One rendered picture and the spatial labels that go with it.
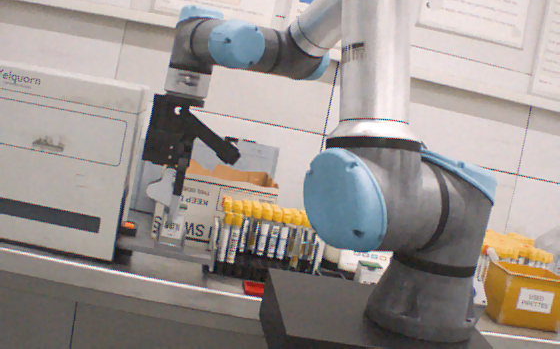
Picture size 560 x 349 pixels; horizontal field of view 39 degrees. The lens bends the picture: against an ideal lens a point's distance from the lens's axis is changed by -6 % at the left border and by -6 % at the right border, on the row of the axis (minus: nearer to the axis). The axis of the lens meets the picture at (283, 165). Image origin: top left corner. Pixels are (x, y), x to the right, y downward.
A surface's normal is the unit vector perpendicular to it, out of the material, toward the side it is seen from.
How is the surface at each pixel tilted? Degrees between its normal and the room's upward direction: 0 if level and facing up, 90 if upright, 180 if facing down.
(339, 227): 99
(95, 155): 90
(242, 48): 90
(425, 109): 90
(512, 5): 93
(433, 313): 76
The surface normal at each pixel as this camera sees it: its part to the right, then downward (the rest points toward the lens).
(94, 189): 0.11, 0.10
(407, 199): 0.59, -0.04
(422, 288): -0.25, -0.23
